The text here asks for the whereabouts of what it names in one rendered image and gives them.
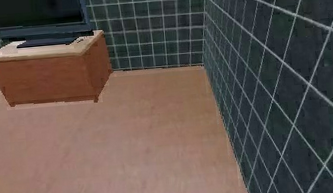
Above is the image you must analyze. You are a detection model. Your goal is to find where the brown wooden television stand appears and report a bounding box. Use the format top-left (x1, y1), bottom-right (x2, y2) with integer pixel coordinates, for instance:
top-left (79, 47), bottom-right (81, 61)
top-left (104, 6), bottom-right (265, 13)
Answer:
top-left (0, 28), bottom-right (116, 112)

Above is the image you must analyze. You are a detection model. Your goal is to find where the black television set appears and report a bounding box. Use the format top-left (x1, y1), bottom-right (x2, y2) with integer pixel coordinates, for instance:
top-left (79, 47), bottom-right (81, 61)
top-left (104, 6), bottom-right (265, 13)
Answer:
top-left (0, 0), bottom-right (96, 52)

